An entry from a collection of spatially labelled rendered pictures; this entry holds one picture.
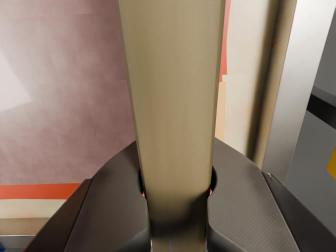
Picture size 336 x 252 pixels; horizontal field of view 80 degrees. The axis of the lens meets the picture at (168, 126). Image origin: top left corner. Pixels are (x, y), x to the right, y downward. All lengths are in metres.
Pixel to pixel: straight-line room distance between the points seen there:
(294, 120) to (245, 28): 0.12
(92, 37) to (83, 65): 0.04
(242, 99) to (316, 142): 1.49
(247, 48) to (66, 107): 0.24
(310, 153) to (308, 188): 0.36
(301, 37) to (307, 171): 1.69
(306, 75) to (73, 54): 0.26
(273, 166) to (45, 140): 0.33
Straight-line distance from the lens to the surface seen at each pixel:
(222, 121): 0.29
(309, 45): 0.26
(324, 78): 1.54
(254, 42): 0.27
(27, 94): 0.33
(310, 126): 1.66
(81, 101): 0.30
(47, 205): 0.45
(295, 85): 0.26
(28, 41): 0.30
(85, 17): 0.27
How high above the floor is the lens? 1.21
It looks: 62 degrees down
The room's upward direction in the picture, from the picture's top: 178 degrees counter-clockwise
